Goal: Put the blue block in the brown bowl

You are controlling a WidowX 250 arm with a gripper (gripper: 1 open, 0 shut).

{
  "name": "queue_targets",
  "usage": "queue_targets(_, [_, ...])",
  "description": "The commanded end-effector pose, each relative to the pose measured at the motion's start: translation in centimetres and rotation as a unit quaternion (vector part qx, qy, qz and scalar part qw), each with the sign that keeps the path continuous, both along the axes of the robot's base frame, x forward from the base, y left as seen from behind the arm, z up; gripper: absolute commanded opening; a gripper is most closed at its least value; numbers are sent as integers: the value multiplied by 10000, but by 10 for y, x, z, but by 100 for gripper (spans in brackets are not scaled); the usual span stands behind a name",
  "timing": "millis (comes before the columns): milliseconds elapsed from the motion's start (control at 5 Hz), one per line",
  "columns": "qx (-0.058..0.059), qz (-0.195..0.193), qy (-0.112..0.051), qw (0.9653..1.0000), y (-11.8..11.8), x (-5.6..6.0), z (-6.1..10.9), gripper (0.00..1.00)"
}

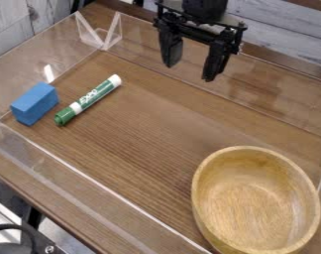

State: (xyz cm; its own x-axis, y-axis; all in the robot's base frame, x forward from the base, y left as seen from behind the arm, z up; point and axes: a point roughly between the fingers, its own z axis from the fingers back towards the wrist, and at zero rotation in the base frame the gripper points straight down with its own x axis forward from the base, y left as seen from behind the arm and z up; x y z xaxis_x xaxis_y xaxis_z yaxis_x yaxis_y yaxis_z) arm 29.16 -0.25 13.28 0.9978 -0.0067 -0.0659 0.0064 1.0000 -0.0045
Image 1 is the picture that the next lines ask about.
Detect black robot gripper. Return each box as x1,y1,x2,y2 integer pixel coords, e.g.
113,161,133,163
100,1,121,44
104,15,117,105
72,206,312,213
153,0,247,82

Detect blue foam block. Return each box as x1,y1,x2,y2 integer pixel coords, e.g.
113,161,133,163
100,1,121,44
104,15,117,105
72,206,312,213
9,82,58,126

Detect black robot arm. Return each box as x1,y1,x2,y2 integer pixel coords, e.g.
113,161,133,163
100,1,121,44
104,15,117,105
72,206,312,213
152,0,247,82

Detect brown wooden bowl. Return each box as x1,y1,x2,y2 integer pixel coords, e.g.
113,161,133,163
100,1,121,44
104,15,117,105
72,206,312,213
191,146,321,254

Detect green Expo marker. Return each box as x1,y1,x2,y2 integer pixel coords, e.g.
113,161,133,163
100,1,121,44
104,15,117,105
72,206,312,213
53,74,121,126

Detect clear acrylic tray walls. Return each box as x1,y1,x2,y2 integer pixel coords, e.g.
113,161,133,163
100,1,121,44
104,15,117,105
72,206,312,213
0,6,321,254

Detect black metal table frame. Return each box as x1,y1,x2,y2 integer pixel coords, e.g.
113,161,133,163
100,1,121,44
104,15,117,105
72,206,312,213
0,175,68,254

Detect black cable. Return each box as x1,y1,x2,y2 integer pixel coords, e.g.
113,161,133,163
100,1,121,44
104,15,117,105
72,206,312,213
0,223,40,254

